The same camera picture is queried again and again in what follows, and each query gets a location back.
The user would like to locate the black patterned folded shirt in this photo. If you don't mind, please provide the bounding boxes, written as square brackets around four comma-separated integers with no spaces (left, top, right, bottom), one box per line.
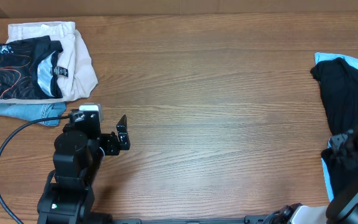
[0,35,68,100]

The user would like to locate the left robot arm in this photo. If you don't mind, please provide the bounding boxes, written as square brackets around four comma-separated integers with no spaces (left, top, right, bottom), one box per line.
[37,111,131,224]

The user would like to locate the plain black t-shirt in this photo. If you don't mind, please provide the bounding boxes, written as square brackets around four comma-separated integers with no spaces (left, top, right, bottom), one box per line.
[310,57,358,197]

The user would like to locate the light blue crumpled garment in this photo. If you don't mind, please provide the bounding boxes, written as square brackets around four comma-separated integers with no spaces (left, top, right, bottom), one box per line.
[314,52,358,203]

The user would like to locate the blue folded jeans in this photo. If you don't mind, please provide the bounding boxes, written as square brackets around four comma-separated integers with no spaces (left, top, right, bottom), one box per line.
[0,102,67,121]

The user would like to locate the beige folded trousers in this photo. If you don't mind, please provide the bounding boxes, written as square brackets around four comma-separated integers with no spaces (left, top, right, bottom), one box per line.
[0,21,98,104]

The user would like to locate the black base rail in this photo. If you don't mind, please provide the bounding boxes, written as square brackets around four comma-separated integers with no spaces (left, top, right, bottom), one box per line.
[108,215,272,224]

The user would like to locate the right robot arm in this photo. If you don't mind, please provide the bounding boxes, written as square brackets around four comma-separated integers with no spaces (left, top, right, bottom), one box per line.
[263,126,358,224]

